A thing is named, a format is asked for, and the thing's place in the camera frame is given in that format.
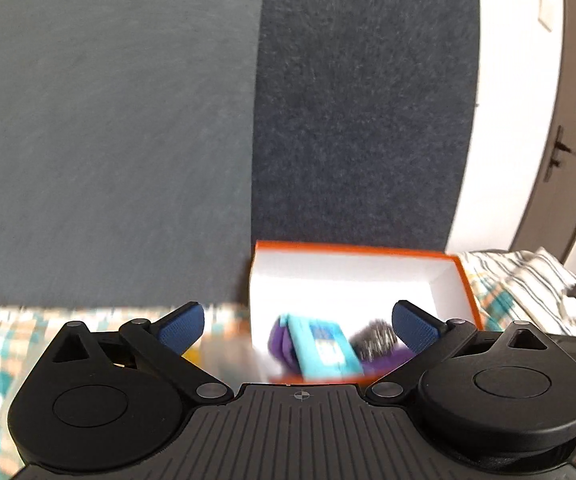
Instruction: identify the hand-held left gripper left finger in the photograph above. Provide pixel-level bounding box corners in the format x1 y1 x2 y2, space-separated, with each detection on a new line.
50 301 236 403

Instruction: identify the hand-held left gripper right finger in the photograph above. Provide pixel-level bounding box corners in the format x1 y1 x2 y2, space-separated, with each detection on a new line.
365 300 551 403

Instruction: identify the steel wool scourer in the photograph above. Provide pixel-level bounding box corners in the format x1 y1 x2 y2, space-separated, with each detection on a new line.
349 317 404 363

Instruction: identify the orange cardboard box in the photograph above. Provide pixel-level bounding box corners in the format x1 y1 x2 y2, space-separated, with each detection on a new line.
247 240 485 378

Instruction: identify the teal packet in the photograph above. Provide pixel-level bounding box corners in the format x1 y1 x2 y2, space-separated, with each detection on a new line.
283 314 366 381

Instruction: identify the plaid pillow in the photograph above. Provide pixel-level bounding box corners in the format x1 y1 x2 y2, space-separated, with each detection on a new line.
455 246 576 341

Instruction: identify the light grey headboard panel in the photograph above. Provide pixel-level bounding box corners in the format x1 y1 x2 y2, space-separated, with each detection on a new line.
0 0 269 308

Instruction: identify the dark grey headboard panel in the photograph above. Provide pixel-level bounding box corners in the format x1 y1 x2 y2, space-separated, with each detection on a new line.
250 0 481 256

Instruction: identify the brown door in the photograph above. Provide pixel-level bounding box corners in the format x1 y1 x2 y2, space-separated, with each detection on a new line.
513 0 576 266

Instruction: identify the door handle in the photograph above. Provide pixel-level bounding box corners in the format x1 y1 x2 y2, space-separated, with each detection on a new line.
543 125 576 183

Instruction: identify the white wall switch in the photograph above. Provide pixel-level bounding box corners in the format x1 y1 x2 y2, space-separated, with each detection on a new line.
538 0 561 33

